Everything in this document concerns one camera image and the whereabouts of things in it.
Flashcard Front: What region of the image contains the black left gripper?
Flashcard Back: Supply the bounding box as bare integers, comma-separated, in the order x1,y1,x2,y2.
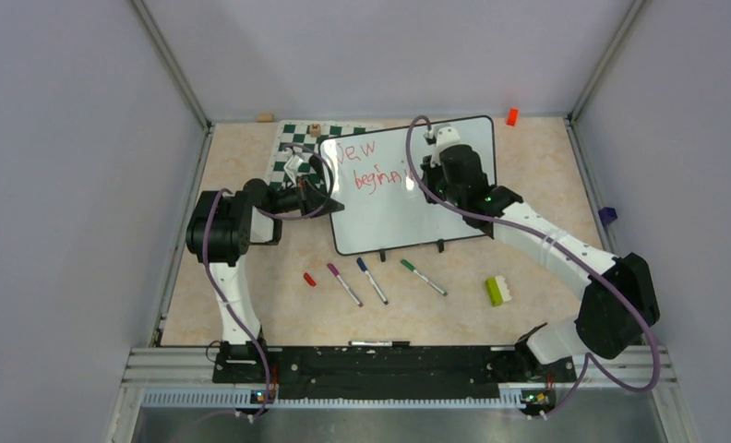
268,174,343,220

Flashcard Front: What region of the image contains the white whiteboard black frame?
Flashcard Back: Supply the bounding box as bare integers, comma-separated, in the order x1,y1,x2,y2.
319,124,481,256

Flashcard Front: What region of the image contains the red marker cap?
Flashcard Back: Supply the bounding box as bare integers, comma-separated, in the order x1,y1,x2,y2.
303,272,317,287

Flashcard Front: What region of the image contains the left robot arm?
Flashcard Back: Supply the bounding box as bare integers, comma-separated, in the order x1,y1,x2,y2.
186,176,345,382

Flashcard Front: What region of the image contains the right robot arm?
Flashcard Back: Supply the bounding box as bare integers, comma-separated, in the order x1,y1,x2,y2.
420,144,660,380

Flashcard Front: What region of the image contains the black sparkly microphone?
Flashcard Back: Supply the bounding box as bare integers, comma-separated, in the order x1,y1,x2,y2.
308,154,327,186

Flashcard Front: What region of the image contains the green white chess mat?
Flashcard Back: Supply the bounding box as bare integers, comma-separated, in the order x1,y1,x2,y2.
264,120,384,190

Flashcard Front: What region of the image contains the pink capped marker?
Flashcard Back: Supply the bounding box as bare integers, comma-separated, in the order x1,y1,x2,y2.
327,262,364,307

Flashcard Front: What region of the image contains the blue capped marker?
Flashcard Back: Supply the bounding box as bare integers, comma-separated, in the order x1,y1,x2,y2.
356,257,389,305

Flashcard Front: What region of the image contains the orange block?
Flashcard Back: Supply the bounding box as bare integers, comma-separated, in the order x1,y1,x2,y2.
505,108,519,126

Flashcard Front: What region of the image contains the wooden cork piece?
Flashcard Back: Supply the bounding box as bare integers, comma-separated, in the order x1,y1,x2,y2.
255,114,274,123

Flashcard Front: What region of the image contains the green capped marker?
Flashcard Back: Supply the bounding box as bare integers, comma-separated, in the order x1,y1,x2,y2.
400,258,448,296

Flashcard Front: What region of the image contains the green lego brick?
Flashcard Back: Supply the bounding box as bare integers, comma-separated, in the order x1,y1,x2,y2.
485,275,512,307

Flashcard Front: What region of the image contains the purple block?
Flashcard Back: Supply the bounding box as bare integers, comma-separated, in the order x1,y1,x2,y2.
597,207,618,227

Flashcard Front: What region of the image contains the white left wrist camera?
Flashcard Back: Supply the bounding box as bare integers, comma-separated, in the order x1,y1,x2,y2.
283,155,306,184

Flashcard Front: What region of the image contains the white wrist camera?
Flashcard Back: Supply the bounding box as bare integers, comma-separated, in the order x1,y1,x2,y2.
424,124,461,155
283,155,306,184

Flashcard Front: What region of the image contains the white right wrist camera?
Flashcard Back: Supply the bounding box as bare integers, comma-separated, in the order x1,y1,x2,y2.
424,124,461,155

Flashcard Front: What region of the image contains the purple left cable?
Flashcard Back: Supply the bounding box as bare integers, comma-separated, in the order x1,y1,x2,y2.
200,142,337,423

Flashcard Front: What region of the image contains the marker on base rail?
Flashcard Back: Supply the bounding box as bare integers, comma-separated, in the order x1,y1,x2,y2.
348,340,411,347

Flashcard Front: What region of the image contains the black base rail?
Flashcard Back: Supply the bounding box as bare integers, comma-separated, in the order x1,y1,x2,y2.
212,340,576,401

